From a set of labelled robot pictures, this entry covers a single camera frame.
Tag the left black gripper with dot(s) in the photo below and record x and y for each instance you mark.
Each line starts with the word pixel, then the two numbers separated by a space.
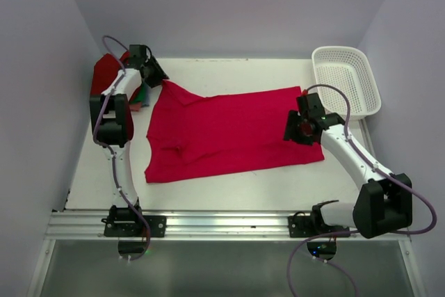
pixel 159 75

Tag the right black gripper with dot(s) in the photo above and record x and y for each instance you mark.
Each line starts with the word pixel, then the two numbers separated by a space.
pixel 290 132

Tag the pink red t shirt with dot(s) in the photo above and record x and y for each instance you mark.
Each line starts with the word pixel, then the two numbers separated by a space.
pixel 193 136

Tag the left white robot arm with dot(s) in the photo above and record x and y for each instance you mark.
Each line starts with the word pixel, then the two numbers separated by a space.
pixel 125 197

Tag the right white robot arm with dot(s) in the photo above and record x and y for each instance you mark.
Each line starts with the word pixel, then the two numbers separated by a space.
pixel 384 202

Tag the blue folded shirt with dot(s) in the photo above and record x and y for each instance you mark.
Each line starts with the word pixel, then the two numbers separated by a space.
pixel 146 99

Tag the salmon folded shirt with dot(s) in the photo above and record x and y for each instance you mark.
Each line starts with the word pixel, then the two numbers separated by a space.
pixel 135 107

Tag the white plastic basket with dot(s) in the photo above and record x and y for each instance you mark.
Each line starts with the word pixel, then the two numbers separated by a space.
pixel 349 70

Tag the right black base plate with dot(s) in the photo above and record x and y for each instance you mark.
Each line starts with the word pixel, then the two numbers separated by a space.
pixel 303 227

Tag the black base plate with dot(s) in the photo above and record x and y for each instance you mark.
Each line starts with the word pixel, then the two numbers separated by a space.
pixel 157 225
pixel 303 227

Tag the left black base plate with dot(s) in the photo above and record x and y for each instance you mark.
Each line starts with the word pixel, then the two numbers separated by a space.
pixel 157 225

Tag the aluminium mounting rail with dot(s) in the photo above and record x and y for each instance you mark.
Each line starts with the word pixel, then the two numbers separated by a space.
pixel 180 225

